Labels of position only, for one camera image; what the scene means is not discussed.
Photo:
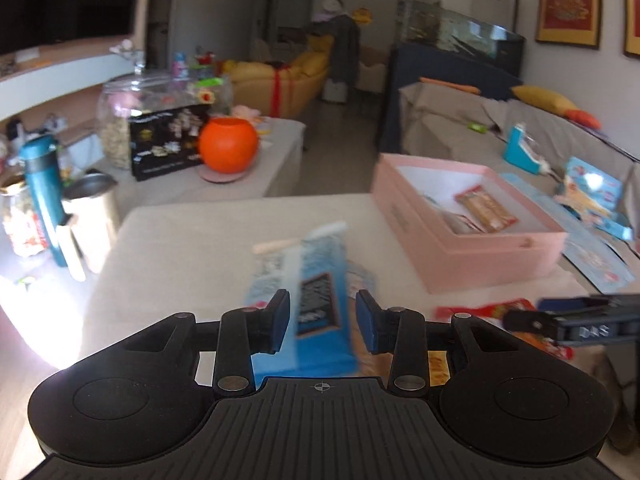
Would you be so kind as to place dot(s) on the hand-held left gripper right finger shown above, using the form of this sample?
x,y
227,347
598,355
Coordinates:
x,y
367,325

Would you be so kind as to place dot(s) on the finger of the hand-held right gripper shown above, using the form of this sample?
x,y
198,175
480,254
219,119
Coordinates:
x,y
525,321
565,304

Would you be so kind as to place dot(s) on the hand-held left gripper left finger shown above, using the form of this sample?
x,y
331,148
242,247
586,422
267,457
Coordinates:
x,y
279,320

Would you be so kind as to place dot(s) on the blue snack packet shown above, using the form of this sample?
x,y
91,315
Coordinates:
x,y
320,320

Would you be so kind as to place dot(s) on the pink gift box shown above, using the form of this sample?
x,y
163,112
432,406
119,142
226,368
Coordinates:
x,y
450,260

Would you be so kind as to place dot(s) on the clear biscuit packet red edges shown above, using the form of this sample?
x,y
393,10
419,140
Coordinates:
x,y
485,207

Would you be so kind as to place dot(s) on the clear plastic snack packet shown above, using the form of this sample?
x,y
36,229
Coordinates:
x,y
450,217

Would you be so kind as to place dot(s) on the red snack packet white label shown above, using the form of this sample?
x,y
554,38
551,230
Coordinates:
x,y
550,349

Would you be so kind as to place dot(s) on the red orange snack packet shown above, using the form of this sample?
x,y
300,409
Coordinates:
x,y
480,308

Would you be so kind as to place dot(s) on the blue cartoon printed card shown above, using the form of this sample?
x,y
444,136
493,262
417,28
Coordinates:
x,y
595,260

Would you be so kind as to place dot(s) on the yellow cartoon snack packet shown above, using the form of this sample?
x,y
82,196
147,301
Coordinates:
x,y
437,367

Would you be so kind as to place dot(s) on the white woven table cloth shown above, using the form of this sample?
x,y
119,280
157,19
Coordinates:
x,y
200,260

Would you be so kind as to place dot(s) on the light blue flat card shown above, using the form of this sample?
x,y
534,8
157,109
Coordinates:
x,y
530,187

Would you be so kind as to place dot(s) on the blue picture books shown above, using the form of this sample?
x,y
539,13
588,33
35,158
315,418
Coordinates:
x,y
595,185

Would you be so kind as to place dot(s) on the pink round coaster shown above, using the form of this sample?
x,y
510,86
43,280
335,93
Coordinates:
x,y
220,178

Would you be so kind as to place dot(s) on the blue white toy device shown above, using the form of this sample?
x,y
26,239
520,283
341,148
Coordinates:
x,y
517,152

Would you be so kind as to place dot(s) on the beige covered side table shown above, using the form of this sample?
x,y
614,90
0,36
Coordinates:
x,y
280,150

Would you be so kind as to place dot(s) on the orange pumpkin bowl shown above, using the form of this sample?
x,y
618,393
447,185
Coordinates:
x,y
227,145

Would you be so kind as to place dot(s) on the orange cushion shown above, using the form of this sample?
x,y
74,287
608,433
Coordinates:
x,y
585,117

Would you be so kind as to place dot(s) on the small green toy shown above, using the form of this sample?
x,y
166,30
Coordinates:
x,y
477,127

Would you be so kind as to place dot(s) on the stainless steel cup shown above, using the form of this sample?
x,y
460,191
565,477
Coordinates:
x,y
97,220

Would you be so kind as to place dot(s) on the yellow cushion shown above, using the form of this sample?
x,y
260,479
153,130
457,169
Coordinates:
x,y
545,97

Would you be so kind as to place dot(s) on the pink plush toy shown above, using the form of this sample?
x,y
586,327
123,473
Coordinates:
x,y
245,111

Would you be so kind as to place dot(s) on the black printed box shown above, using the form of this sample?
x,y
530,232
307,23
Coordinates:
x,y
160,145

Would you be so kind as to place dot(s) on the grey covered sofa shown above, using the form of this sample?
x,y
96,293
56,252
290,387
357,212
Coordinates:
x,y
450,120

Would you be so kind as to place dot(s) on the yellow sofa red ribbon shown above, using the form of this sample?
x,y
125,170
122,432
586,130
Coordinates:
x,y
300,80

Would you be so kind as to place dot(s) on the large glass jar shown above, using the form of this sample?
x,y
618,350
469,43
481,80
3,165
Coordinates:
x,y
117,125

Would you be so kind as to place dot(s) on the teal thermos bottle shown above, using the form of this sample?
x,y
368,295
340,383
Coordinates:
x,y
42,195

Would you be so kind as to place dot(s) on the pink blue kids bottle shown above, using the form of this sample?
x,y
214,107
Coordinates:
x,y
180,65

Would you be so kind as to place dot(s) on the small glass jar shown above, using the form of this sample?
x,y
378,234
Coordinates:
x,y
20,225

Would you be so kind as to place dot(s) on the dark coat on rack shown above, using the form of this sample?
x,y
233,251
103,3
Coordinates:
x,y
345,45

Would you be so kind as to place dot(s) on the glass fish tank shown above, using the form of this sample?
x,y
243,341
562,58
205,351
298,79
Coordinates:
x,y
450,25

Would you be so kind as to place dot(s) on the yellow hanging ornament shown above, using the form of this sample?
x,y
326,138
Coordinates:
x,y
362,15

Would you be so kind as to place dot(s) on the panda figure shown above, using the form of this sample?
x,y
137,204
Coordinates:
x,y
332,6

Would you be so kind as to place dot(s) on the white television cabinet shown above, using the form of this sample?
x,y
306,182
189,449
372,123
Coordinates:
x,y
60,72

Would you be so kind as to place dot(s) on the black television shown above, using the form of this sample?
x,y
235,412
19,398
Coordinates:
x,y
60,0

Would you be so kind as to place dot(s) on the red framed wall picture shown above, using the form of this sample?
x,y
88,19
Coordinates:
x,y
632,5
567,0

